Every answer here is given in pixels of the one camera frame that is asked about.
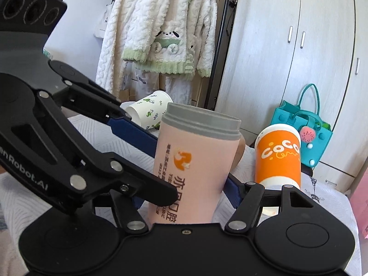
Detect white wardrobe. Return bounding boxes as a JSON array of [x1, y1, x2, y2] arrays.
[[214, 0, 368, 193]]

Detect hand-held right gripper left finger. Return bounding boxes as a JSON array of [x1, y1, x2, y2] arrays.
[[110, 191, 150, 232]]

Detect teal tote bag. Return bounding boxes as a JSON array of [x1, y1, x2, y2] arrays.
[[272, 84, 333, 169]]

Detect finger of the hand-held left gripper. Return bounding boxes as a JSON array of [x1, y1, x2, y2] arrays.
[[9, 90, 178, 207], [48, 59, 159, 158]]

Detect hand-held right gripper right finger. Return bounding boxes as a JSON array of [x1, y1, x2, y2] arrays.
[[222, 178, 316, 234]]

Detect white cable fleece robe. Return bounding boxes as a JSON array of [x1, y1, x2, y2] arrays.
[[95, 0, 161, 100]]

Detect white fleece top green trim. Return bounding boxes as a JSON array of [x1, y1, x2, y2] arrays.
[[122, 0, 218, 78]]

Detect white hanging bag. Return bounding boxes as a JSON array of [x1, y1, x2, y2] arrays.
[[93, 4, 113, 39]]

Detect pink box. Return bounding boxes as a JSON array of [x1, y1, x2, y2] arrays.
[[349, 165, 368, 240]]

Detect white patterned bedsheet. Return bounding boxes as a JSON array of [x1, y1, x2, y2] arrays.
[[0, 101, 368, 276]]

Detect pink cup with grey lid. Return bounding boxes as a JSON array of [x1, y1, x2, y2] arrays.
[[147, 103, 242, 225]]

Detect dark door frame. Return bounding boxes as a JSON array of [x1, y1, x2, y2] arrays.
[[203, 0, 242, 111]]

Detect white leaf-print paper cup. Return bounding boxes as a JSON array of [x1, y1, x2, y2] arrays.
[[126, 90, 173, 131]]

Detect pink watermelon bag charm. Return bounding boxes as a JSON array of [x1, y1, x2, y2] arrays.
[[299, 127, 317, 144]]

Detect orange and white cup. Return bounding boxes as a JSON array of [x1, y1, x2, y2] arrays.
[[254, 124, 302, 191]]

